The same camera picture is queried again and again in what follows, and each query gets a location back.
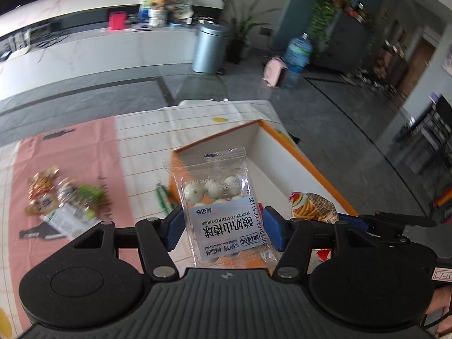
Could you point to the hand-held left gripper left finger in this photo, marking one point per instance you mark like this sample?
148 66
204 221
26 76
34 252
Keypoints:
174 224

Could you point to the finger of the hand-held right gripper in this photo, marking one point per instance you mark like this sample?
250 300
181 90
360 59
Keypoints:
406 219
362 220

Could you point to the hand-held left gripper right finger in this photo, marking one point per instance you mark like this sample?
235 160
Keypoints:
273 226

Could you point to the fries print snack packet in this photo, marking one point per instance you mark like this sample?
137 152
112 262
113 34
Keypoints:
310 206

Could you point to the clear packet of white balls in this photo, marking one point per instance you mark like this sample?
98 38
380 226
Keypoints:
219 219

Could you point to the orange and white box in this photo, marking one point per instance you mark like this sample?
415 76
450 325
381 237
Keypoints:
282 162

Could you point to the white green label snack packet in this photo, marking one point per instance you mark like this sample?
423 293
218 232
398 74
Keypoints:
67 220

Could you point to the person's right hand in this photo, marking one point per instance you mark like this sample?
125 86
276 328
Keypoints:
443 302

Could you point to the green stick snack packet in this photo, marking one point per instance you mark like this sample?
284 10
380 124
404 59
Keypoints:
162 199

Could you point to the pink and white checked tablecloth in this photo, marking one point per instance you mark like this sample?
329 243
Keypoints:
141 148

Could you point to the black shelf rack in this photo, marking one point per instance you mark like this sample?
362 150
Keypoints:
429 137

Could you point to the clear dark snack packet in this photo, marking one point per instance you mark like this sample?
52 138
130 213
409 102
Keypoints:
66 189

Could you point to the clear orange candy packet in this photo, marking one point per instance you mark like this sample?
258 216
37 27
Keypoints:
42 187

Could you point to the round glass side table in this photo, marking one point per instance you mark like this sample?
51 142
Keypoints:
203 86

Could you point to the pink fan heater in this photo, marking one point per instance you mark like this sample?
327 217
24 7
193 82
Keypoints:
275 72

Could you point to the blue water jug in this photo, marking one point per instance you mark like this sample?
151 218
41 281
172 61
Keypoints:
298 56

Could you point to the grey metal trash can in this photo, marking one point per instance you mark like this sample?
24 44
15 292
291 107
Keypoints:
208 49

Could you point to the dark grey cabinet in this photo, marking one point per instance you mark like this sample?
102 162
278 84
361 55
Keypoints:
348 42

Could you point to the white marble counter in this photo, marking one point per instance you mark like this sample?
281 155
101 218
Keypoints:
106 56

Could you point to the potted plant in black pot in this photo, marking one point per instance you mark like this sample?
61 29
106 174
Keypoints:
238 39

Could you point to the red box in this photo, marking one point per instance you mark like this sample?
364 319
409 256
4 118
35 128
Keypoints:
117 20

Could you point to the plush toy in white pot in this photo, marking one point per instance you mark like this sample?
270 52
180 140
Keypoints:
158 10

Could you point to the hanging green vine plant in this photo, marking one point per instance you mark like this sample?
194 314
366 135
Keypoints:
325 3

